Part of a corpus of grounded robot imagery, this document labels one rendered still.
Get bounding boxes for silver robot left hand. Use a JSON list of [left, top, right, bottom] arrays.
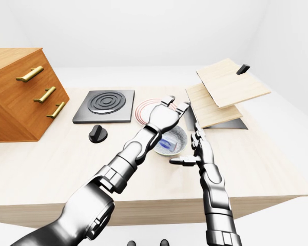
[[143, 95, 191, 135]]

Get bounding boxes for small black block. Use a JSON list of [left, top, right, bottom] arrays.
[[236, 64, 251, 76]]

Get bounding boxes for brass drawer handle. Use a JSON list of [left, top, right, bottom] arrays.
[[15, 66, 45, 83], [46, 101, 66, 119], [33, 86, 57, 104]]

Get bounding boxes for wooden cabinet drawer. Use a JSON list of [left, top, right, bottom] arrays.
[[0, 68, 64, 122], [0, 48, 55, 104], [15, 84, 70, 142]]

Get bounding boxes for round black stove knob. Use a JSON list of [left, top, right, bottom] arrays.
[[88, 124, 109, 144]]

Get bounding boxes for pale wooden two-tier shelf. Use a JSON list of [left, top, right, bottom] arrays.
[[183, 58, 272, 131]]

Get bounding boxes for cream cheese box blue print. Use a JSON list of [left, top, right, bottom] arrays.
[[159, 136, 179, 153]]

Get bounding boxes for grey patterned bowl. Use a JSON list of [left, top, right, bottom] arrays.
[[152, 125, 189, 157]]

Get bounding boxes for flat dark stove plate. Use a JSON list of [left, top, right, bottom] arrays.
[[72, 89, 136, 125]]

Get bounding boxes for wooden cabinet with drawers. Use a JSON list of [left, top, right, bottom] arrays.
[[0, 47, 70, 143]]

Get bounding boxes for white plate with red rings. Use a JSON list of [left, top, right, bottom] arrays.
[[134, 98, 180, 127]]

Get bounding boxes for silver robot right hand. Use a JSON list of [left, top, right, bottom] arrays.
[[169, 122, 216, 169]]

